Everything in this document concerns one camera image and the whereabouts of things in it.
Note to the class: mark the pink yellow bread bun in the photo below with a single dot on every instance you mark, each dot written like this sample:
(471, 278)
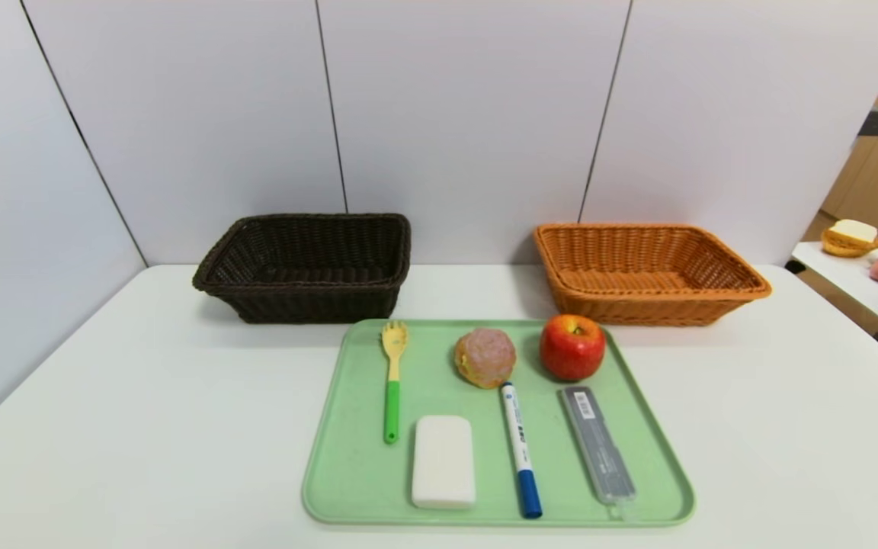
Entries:
(485, 358)

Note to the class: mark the yellow green pasta fork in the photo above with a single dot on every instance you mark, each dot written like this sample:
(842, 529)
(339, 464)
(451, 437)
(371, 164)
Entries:
(392, 412)

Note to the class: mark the red apple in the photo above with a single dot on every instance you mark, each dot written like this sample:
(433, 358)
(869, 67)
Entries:
(572, 351)

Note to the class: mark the white soap block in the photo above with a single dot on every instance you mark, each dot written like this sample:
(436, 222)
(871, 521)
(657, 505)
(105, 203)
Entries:
(443, 461)

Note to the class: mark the grey transparent pencil lead case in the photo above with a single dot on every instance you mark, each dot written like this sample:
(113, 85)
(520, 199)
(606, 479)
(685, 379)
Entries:
(599, 450)

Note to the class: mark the dark brown wicker basket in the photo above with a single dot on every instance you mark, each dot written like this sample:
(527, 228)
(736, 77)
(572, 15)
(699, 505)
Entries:
(309, 306)

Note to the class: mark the orange wicker basket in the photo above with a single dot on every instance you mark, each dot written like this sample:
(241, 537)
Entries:
(637, 309)

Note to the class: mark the white blue marker pen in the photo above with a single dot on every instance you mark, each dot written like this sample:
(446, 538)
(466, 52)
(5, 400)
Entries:
(520, 450)

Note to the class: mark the light green plastic tray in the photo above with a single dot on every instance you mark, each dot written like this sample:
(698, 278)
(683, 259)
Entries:
(359, 473)

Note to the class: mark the white side table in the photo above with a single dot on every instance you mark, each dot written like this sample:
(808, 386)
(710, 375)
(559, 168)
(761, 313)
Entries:
(847, 284)

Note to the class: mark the white bread slice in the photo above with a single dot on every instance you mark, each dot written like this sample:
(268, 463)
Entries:
(854, 229)

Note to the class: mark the dark grey wall box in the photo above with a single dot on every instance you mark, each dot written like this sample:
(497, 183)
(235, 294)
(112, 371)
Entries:
(874, 123)

